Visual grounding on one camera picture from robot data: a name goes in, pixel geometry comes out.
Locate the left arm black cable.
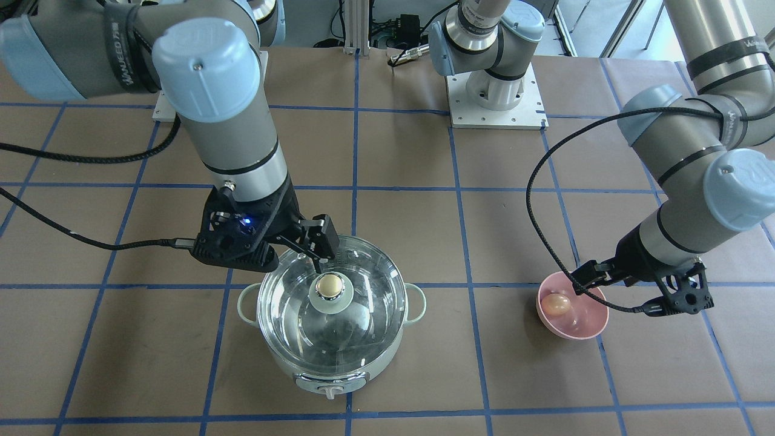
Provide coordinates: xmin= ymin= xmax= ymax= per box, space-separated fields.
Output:
xmin=526 ymin=107 xmax=727 ymax=314

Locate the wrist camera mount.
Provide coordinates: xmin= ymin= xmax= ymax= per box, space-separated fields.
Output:
xmin=640 ymin=257 xmax=714 ymax=317
xmin=189 ymin=186 xmax=279 ymax=273

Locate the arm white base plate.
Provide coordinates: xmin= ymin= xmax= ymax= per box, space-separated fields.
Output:
xmin=446 ymin=64 xmax=549 ymax=130

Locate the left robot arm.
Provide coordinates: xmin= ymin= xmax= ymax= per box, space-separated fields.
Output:
xmin=535 ymin=1 xmax=773 ymax=295

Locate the black power adapter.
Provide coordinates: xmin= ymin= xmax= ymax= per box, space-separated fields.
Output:
xmin=395 ymin=14 xmax=420 ymax=44

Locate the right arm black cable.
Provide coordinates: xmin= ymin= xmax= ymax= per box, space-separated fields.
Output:
xmin=0 ymin=115 xmax=200 ymax=251

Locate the glass pot lid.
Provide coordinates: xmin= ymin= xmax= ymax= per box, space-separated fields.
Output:
xmin=257 ymin=235 xmax=407 ymax=370

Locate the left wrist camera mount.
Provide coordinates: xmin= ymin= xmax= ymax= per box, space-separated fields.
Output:
xmin=640 ymin=257 xmax=714 ymax=317

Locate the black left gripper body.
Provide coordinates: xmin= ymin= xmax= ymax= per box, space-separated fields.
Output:
xmin=605 ymin=233 xmax=656 ymax=286

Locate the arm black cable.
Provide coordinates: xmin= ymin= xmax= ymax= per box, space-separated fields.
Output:
xmin=526 ymin=107 xmax=727 ymax=314
xmin=0 ymin=115 xmax=200 ymax=251

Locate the pale green cooking pot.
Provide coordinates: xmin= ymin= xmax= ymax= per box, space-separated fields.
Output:
xmin=237 ymin=235 xmax=427 ymax=401

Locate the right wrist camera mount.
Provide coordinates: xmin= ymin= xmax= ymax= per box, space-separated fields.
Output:
xmin=189 ymin=186 xmax=279 ymax=273

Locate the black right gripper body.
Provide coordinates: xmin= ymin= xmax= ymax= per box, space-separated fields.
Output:
xmin=254 ymin=179 xmax=304 ymax=252

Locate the pink bowl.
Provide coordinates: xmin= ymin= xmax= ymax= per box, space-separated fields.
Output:
xmin=535 ymin=271 xmax=610 ymax=340

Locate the aluminium frame post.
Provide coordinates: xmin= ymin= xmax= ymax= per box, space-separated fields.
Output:
xmin=341 ymin=1 xmax=371 ymax=59

